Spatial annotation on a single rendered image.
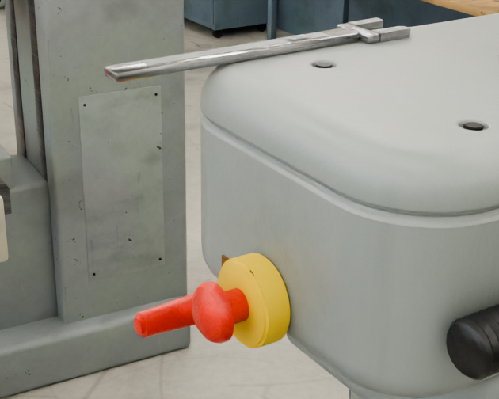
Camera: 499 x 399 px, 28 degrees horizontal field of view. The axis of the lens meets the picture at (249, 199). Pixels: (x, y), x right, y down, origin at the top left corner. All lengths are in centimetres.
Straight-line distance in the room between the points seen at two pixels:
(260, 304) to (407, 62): 20
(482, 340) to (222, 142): 22
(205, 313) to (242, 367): 315
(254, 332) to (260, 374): 310
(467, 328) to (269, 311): 13
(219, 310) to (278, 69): 17
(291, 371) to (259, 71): 312
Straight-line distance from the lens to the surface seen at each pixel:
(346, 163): 55
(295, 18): 834
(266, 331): 63
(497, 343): 55
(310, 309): 61
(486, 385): 66
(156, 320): 73
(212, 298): 62
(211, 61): 68
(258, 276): 62
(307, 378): 373
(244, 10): 826
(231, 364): 379
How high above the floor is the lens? 208
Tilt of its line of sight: 24 degrees down
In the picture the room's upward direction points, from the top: 1 degrees clockwise
